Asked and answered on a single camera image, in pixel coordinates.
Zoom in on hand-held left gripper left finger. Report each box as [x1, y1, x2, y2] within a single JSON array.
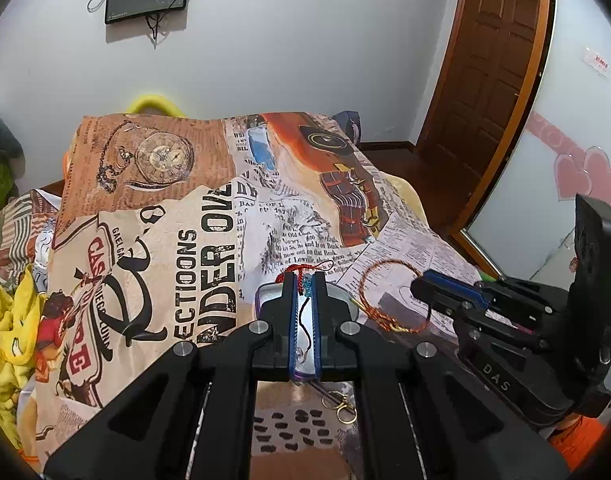
[[44, 279, 299, 480]]

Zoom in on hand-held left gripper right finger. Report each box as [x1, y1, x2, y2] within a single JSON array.
[[309, 274, 570, 480]]

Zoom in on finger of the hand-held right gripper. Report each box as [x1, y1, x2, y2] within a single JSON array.
[[409, 278, 475, 322], [423, 269, 490, 309]]

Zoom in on red braided bracelet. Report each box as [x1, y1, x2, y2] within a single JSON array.
[[274, 261, 337, 302]]

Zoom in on orange cord bracelet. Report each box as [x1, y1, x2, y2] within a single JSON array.
[[356, 259, 432, 334]]

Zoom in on printed blanket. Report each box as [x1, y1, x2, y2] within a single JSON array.
[[34, 109, 489, 480]]

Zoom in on blue cushion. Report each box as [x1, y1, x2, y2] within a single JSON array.
[[333, 110, 363, 147]]

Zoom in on brown wooden door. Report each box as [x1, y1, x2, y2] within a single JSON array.
[[413, 0, 557, 242]]

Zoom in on yellow cloth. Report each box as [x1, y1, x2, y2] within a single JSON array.
[[0, 264, 52, 457]]

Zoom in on striped printed bedding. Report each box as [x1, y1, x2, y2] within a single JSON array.
[[0, 189, 62, 281]]

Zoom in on gold key ring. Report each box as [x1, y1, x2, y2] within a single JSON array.
[[318, 390, 357, 424]]

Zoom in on pink heart wall sticker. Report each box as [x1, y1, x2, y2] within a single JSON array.
[[527, 111, 611, 202]]

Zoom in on red white wall label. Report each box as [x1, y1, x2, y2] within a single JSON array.
[[582, 45, 611, 79]]

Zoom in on yellow ring cushion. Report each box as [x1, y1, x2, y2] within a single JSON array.
[[124, 92, 184, 117]]

